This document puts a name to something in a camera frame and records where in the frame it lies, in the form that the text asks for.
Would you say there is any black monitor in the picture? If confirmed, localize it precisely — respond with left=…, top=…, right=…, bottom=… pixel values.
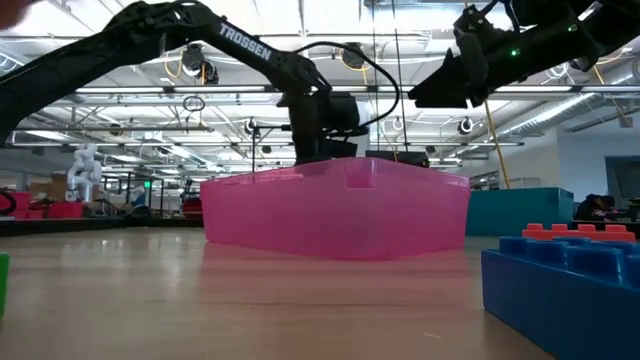
left=364, top=149, right=431, bottom=169

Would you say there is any black aluminium table frame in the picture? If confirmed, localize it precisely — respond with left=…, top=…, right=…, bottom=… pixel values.
left=0, top=216, right=640, bottom=239

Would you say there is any black stand frame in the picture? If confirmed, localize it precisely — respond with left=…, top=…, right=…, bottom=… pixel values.
left=251, top=123, right=297, bottom=172

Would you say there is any teal plastic bin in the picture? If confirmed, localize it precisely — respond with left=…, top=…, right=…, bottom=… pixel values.
left=465, top=187, right=575, bottom=238

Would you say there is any silver ventilation duct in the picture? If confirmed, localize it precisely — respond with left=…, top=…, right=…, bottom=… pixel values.
left=499, top=92, right=640, bottom=139

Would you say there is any ceiling light strip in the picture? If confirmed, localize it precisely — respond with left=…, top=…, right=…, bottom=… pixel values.
left=74, top=85, right=266, bottom=94
left=319, top=85, right=419, bottom=94
left=494, top=85, right=574, bottom=94

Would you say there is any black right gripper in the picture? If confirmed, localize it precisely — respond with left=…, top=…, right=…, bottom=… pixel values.
left=407, top=3, right=540, bottom=110

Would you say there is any person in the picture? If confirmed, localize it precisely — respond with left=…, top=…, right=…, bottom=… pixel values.
left=573, top=193, right=619, bottom=222

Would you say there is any yellow hanging cable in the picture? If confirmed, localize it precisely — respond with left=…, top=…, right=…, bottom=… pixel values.
left=481, top=99, right=511, bottom=190

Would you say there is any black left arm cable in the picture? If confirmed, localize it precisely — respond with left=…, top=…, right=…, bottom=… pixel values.
left=294, top=41, right=402, bottom=129

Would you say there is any pink translucent plastic bin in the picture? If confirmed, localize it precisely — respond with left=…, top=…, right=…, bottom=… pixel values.
left=199, top=156, right=472, bottom=262

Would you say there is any blue toy building block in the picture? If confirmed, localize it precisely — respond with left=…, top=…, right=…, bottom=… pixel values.
left=480, top=235, right=640, bottom=360

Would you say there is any orange toy building block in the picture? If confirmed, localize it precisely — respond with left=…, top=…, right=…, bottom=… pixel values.
left=521, top=222, right=637, bottom=245

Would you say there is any green toy building block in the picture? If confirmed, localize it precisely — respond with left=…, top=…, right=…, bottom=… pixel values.
left=0, top=251, right=11, bottom=319

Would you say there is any black coiled cable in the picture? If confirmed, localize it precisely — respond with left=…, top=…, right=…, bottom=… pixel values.
left=182, top=94, right=207, bottom=114

